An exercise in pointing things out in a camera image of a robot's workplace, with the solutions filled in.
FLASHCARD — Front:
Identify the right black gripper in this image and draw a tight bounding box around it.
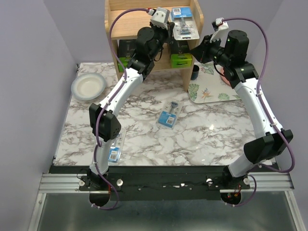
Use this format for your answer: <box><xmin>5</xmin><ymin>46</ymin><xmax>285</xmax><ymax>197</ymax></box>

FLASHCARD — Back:
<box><xmin>189</xmin><ymin>34</ymin><xmax>231</xmax><ymax>67</ymax></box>

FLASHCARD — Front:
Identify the black green razor box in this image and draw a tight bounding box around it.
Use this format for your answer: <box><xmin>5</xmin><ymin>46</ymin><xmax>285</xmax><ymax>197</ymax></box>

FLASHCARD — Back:
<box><xmin>169</xmin><ymin>39</ymin><xmax>192</xmax><ymax>68</ymax></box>
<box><xmin>117</xmin><ymin>39</ymin><xmax>136</xmax><ymax>67</ymax></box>

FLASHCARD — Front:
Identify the blue razor blister pack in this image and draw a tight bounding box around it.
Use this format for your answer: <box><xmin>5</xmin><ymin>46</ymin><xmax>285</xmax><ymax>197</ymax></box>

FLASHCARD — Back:
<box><xmin>156</xmin><ymin>100</ymin><xmax>182</xmax><ymax>129</ymax></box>
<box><xmin>170</xmin><ymin>7</ymin><xmax>200</xmax><ymax>41</ymax></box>
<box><xmin>108</xmin><ymin>128</ymin><xmax>127</xmax><ymax>165</ymax></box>

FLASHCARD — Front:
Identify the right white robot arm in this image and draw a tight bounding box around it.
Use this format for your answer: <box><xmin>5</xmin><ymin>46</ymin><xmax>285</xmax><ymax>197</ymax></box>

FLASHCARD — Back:
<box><xmin>190</xmin><ymin>30</ymin><xmax>293</xmax><ymax>189</ymax></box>

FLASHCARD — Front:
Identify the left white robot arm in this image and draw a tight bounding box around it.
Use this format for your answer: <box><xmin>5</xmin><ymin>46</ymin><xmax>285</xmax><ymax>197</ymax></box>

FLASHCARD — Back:
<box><xmin>89</xmin><ymin>22</ymin><xmax>175</xmax><ymax>190</ymax></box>

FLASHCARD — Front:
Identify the wooden two-tier shelf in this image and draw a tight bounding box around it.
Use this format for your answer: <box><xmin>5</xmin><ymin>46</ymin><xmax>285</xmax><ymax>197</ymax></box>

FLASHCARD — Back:
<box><xmin>104</xmin><ymin>0</ymin><xmax>204</xmax><ymax>79</ymax></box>

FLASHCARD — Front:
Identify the dark blue cup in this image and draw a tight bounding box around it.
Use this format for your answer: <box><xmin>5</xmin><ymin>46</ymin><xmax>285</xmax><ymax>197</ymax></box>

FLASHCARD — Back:
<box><xmin>191</xmin><ymin>64</ymin><xmax>200</xmax><ymax>80</ymax></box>

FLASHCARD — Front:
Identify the pink white plate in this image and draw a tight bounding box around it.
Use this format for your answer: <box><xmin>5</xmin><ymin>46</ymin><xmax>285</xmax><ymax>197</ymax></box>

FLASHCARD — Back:
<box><xmin>220</xmin><ymin>68</ymin><xmax>233</xmax><ymax>86</ymax></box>

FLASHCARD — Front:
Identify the floral serving tray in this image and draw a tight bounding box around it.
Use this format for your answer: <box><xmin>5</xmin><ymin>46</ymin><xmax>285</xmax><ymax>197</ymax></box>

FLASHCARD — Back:
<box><xmin>188</xmin><ymin>62</ymin><xmax>240</xmax><ymax>104</ymax></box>

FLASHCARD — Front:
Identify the white blue-rimmed bowl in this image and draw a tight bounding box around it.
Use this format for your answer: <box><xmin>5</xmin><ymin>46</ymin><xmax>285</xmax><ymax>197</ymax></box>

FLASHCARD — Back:
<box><xmin>71</xmin><ymin>73</ymin><xmax>107</xmax><ymax>101</ymax></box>

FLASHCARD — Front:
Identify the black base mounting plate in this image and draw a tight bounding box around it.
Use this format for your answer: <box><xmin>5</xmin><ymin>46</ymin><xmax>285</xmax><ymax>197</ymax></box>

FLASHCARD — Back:
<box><xmin>49</xmin><ymin>166</ymin><xmax>281</xmax><ymax>206</ymax></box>

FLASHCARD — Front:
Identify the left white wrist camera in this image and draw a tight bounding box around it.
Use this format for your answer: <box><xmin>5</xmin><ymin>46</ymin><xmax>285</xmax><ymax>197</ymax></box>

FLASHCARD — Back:
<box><xmin>148</xmin><ymin>7</ymin><xmax>170</xmax><ymax>30</ymax></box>

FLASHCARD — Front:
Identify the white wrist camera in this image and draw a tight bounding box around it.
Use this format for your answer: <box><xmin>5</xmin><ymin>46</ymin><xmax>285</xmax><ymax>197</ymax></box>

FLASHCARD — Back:
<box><xmin>210</xmin><ymin>17</ymin><xmax>229</xmax><ymax>43</ymax></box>
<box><xmin>148</xmin><ymin>7</ymin><xmax>170</xmax><ymax>30</ymax></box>

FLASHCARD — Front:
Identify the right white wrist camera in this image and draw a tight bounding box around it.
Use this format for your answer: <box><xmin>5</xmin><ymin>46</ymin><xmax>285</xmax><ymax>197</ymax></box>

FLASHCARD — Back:
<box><xmin>210</xmin><ymin>17</ymin><xmax>229</xmax><ymax>43</ymax></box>

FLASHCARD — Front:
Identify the aluminium rail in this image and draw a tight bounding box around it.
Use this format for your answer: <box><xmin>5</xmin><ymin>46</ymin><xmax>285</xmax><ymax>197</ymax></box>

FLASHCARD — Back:
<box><xmin>38</xmin><ymin>172</ymin><xmax>294</xmax><ymax>193</ymax></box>

